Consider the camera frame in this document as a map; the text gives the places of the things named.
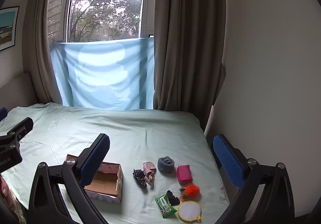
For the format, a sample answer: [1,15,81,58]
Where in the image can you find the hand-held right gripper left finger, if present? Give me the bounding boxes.
[28,133,111,224]

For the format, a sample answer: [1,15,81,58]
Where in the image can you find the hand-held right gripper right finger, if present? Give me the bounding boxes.
[213,134,295,224]

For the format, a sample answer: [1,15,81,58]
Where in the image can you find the cardboard box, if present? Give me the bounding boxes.
[66,154,124,204]

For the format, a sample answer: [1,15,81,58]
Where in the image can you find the pink pouch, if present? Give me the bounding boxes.
[176,164,193,184]

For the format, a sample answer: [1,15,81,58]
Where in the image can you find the orange fluffy toy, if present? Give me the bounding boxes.
[179,184,200,202]

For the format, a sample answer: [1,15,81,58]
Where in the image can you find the black printed scarf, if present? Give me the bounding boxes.
[132,169,147,189]

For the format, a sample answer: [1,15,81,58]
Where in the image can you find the yellow round mesh pouch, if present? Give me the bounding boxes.
[178,200,202,222]

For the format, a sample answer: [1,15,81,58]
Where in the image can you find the green tissue packet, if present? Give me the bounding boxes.
[155,193,177,219]

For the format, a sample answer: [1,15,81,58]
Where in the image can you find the person's left hand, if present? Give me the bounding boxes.
[0,176,16,211]

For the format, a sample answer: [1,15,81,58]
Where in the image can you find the beige headboard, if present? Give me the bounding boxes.
[0,72,39,112]

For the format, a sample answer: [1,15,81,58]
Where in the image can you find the patterned blanket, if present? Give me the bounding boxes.
[9,195,27,217]

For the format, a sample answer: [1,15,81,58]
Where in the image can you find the pink cloth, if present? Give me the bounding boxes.
[142,161,157,188]

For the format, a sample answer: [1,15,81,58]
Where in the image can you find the grey-blue scrunchie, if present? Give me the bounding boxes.
[157,156,175,174]

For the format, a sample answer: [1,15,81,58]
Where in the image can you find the brown curtain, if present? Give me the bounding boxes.
[152,0,227,129]
[22,0,84,107]

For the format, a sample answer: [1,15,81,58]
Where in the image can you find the light blue hanging cloth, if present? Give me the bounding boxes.
[50,37,155,110]

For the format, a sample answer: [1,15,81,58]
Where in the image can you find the window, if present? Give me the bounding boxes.
[47,0,156,44]

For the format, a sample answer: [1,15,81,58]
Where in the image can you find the black hair tie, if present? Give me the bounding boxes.
[166,190,180,206]

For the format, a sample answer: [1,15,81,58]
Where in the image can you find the wall poster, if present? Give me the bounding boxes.
[0,6,20,51]

